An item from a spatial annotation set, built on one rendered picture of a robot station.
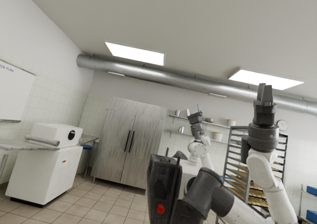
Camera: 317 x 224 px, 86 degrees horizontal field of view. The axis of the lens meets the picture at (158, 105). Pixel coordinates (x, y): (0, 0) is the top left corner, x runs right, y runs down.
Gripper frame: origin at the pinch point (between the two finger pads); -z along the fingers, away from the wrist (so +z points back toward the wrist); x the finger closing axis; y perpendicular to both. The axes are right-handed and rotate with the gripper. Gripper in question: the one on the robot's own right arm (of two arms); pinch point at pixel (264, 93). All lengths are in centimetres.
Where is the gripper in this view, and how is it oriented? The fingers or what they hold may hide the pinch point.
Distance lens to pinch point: 65.6
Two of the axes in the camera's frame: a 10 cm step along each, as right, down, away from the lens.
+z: 0.6, 9.8, 1.6
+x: 4.1, -1.7, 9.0
